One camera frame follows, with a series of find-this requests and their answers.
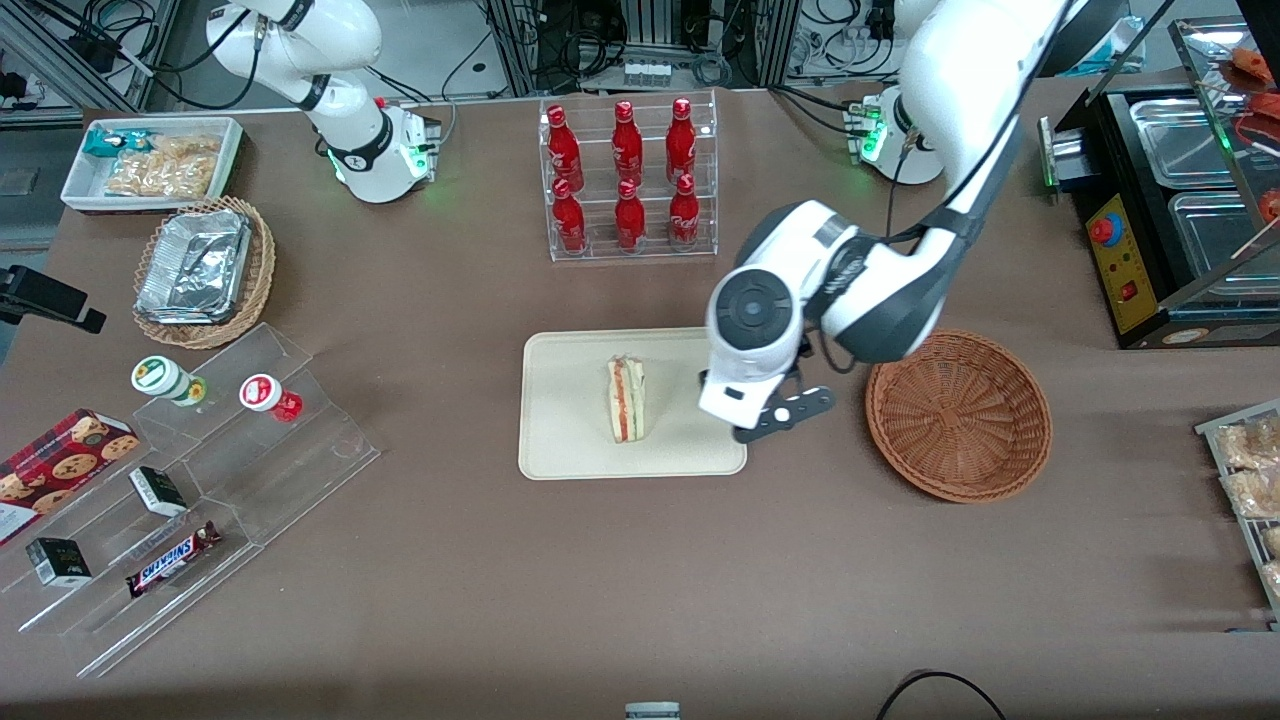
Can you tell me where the triangle sandwich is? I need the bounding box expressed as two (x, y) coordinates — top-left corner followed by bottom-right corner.
(607, 355), (647, 443)

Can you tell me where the beige plastic serving tray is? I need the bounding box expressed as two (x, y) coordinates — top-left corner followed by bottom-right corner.
(518, 328), (748, 481)

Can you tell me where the brown round wicker basket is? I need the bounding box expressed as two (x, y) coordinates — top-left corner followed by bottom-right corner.
(866, 330), (1053, 503)

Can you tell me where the light wicker basket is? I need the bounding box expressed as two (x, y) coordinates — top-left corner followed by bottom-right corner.
(133, 197), (276, 349)

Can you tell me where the grey snack rack tray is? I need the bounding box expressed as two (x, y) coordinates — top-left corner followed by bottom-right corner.
(1195, 400), (1280, 626)

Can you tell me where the white rectangular snack bin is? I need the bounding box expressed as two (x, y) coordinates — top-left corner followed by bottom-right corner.
(60, 117), (244, 214)

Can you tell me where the green lidded small jar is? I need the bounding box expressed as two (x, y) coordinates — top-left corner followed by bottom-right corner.
(132, 356), (206, 408)

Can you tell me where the stack of foil trays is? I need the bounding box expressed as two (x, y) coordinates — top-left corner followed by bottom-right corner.
(135, 208), (251, 326)

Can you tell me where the clear bag of crackers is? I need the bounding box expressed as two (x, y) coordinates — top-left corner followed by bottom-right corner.
(105, 150), (216, 198)
(150, 133), (223, 161)

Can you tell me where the teal snack packet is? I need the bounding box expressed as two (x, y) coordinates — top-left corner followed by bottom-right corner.
(83, 128), (151, 159)

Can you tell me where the red tartan cookie box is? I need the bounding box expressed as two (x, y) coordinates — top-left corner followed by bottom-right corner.
(0, 408), (141, 546)

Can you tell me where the red cola bottle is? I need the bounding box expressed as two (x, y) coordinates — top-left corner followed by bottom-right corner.
(552, 178), (587, 253)
(668, 173), (701, 247)
(667, 98), (698, 184)
(612, 100), (644, 186)
(615, 180), (647, 251)
(547, 104), (584, 191)

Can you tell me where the small black carton box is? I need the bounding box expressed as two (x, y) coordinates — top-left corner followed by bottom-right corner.
(26, 538), (93, 587)
(130, 466), (188, 518)

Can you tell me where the red lidded small jar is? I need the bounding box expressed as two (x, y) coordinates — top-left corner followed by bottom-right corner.
(240, 374), (303, 423)

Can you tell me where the clear acrylic bottle rack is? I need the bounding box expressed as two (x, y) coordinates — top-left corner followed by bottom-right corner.
(540, 90), (719, 263)

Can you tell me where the Snickers chocolate bar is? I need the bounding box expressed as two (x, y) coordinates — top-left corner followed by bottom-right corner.
(125, 522), (221, 599)

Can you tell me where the clear acrylic stepped display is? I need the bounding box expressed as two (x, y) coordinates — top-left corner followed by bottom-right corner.
(0, 322), (381, 679)

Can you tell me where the black food warmer appliance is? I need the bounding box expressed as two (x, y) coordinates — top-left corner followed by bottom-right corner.
(1040, 15), (1280, 351)

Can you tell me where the steel food pan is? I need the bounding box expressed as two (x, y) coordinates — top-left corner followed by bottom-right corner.
(1130, 98), (1238, 189)
(1168, 190), (1280, 293)

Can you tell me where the clear bag of pastry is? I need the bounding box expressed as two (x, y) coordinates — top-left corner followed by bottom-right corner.
(1215, 415), (1280, 471)
(1220, 468), (1280, 519)

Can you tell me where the black loose cable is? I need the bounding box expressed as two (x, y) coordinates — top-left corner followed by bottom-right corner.
(878, 670), (1008, 720)

